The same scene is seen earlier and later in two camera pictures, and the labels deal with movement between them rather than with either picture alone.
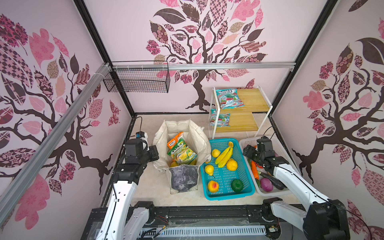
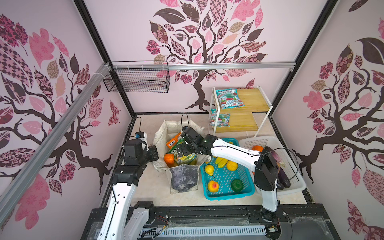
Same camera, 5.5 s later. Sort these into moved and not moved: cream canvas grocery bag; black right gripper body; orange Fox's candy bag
Moved: black right gripper body
Not moved: cream canvas grocery bag; orange Fox's candy bag
